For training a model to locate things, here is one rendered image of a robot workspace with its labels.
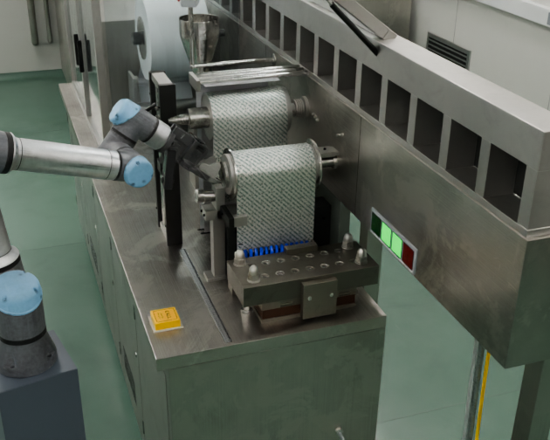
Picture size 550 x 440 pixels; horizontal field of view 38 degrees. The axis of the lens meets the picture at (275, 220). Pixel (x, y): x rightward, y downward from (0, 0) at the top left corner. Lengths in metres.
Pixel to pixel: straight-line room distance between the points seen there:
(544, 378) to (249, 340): 0.75
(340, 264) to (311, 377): 0.33
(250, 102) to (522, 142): 1.07
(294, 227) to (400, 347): 1.52
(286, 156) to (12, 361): 0.91
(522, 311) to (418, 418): 1.74
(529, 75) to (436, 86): 3.69
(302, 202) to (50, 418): 0.90
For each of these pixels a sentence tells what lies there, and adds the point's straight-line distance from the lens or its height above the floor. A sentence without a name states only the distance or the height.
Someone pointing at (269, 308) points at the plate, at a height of 0.95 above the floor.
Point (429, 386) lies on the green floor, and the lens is 3.52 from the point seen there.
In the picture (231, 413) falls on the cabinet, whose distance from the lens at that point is 2.27.
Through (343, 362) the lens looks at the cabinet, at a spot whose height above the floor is 0.77.
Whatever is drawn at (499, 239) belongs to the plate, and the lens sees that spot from 1.65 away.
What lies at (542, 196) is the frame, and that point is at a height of 1.52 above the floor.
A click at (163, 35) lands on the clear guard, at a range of 3.11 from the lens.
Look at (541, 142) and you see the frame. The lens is 1.51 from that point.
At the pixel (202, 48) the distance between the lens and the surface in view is 2.82.
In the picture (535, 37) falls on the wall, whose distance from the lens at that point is 5.42.
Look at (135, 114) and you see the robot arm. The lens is 2.10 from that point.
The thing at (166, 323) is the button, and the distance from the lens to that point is 2.20.
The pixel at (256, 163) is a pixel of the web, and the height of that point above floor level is 1.29.
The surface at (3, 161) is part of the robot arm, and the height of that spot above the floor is 1.46.
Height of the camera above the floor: 2.14
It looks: 27 degrees down
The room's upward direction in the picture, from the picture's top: 1 degrees clockwise
